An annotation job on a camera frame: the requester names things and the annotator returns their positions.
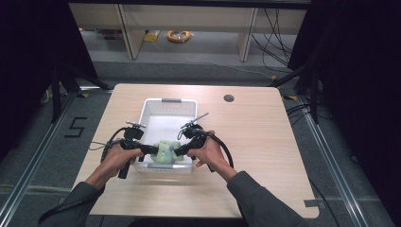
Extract yellow packet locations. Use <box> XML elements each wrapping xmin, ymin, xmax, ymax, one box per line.
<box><xmin>143</xmin><ymin>29</ymin><xmax>161</xmax><ymax>44</ymax></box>

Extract white perforated plastic basket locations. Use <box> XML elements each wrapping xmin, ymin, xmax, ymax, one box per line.
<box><xmin>131</xmin><ymin>97</ymin><xmax>198</xmax><ymax>175</ymax></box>

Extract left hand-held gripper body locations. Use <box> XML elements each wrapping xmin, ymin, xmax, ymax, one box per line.
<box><xmin>118</xmin><ymin>120</ymin><xmax>148</xmax><ymax>152</ymax></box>

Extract bundle of black cables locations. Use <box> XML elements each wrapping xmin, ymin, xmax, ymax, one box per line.
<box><xmin>251</xmin><ymin>8</ymin><xmax>295</xmax><ymax>68</ymax></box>

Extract black floor cables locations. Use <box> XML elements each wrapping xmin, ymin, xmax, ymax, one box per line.
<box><xmin>285</xmin><ymin>103</ymin><xmax>314</xmax><ymax>128</ymax></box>

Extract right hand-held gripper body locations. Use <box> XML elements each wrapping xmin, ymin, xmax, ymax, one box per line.
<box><xmin>179</xmin><ymin>113</ymin><xmax>210</xmax><ymax>153</ymax></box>

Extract metal floor rail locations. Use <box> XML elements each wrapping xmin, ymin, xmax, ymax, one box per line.
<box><xmin>298</xmin><ymin>96</ymin><xmax>371</xmax><ymax>227</ymax></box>
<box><xmin>0</xmin><ymin>94</ymin><xmax>78</xmax><ymax>223</ymax></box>

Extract black metal stand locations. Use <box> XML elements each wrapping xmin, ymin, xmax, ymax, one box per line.
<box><xmin>267</xmin><ymin>62</ymin><xmax>320</xmax><ymax>125</ymax></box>
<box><xmin>49</xmin><ymin>61</ymin><xmax>112</xmax><ymax>125</ymax></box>

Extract light green fuzzy sock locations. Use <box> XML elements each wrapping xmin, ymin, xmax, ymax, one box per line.
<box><xmin>150</xmin><ymin>141</ymin><xmax>174</xmax><ymax>165</ymax></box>
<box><xmin>166</xmin><ymin>140</ymin><xmax>186</xmax><ymax>165</ymax></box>

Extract thin black cable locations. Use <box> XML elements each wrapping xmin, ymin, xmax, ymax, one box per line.
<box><xmin>89</xmin><ymin>141</ymin><xmax>112</xmax><ymax>151</ymax></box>

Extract person's left hand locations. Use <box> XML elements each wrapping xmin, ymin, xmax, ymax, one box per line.
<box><xmin>101</xmin><ymin>143</ymin><xmax>145</xmax><ymax>178</ymax></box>

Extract black curtain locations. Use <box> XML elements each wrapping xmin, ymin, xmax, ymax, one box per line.
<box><xmin>287</xmin><ymin>0</ymin><xmax>401</xmax><ymax>226</ymax></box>
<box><xmin>0</xmin><ymin>0</ymin><xmax>99</xmax><ymax>160</ymax></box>

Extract light wooden shelf unit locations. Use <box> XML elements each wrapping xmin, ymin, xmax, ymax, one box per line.
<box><xmin>68</xmin><ymin>2</ymin><xmax>308</xmax><ymax>63</ymax></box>

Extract person's right hand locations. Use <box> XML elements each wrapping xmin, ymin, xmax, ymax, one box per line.
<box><xmin>186</xmin><ymin>130</ymin><xmax>235</xmax><ymax>178</ymax></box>

